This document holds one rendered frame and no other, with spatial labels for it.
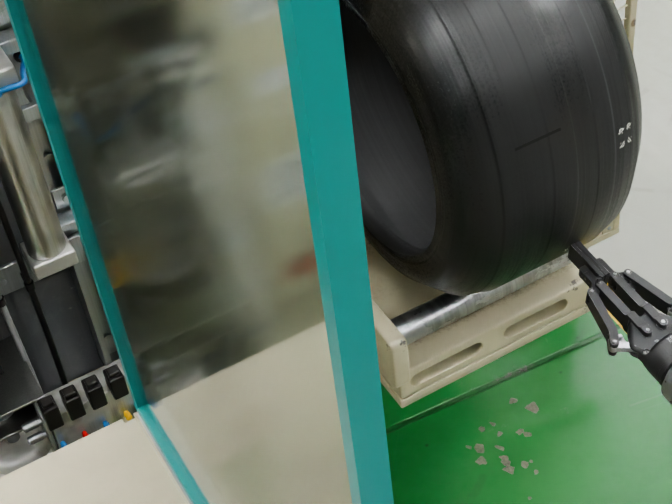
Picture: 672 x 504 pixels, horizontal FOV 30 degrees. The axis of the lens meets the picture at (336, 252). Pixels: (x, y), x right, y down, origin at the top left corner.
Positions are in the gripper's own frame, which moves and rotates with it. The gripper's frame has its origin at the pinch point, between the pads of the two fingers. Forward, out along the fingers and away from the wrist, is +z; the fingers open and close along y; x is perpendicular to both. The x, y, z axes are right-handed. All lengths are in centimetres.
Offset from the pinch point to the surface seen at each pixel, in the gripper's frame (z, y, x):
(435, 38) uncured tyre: 18.0, 14.7, -34.6
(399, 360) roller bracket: 7.8, 25.9, 13.2
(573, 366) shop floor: 42, -44, 110
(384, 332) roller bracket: 11.3, 26.3, 10.2
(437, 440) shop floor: 41, -6, 110
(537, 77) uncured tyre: 9.5, 5.0, -30.0
